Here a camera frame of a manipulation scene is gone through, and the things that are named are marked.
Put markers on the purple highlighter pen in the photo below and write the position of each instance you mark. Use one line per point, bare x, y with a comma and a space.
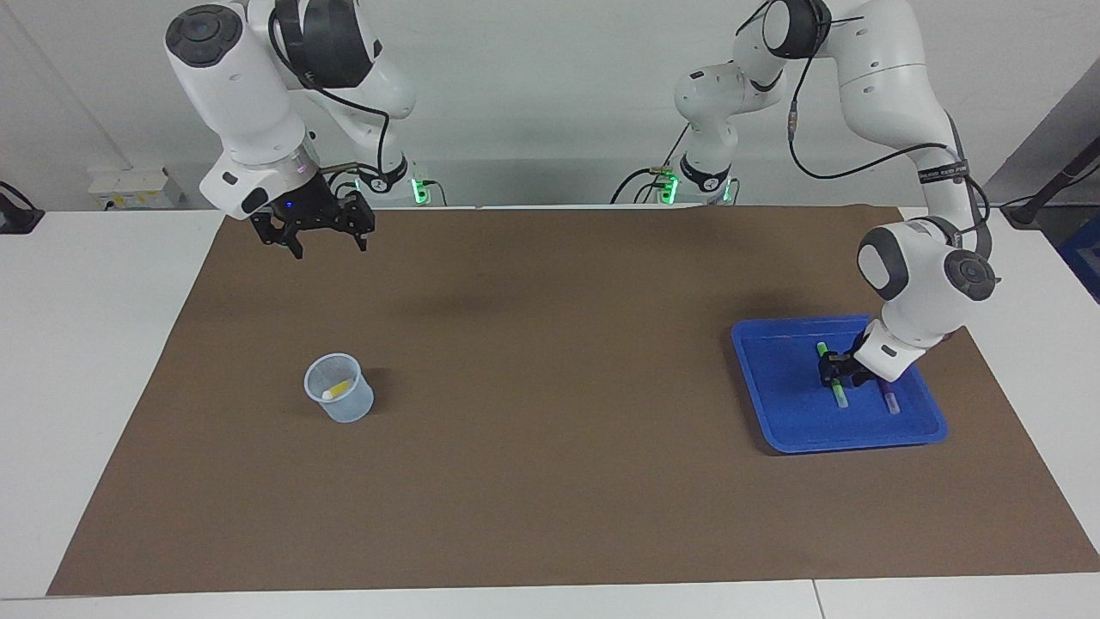
890, 400

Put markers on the clear plastic measuring cup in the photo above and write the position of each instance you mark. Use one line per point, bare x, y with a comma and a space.
348, 411

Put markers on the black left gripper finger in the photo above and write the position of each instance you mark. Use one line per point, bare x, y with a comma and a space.
840, 380
829, 363

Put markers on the white power strip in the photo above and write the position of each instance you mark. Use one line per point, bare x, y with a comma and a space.
129, 189

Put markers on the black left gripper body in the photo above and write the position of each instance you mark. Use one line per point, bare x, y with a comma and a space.
856, 361

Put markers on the yellow highlighter pen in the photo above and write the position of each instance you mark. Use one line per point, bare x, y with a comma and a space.
339, 389

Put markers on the green highlighter pen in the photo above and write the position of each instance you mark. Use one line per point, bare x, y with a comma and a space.
840, 397

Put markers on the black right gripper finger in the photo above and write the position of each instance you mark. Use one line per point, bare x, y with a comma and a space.
279, 232
359, 215

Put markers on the black stand pole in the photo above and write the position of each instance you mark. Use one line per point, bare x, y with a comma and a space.
1044, 193

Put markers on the brown table mat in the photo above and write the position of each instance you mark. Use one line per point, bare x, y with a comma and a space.
550, 447

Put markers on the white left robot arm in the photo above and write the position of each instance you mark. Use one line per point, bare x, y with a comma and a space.
894, 86

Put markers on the blue plastic tray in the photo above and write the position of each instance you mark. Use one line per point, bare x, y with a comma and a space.
791, 413

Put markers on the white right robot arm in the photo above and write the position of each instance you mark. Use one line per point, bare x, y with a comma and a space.
241, 94

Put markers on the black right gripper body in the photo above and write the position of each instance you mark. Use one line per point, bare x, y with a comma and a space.
309, 202

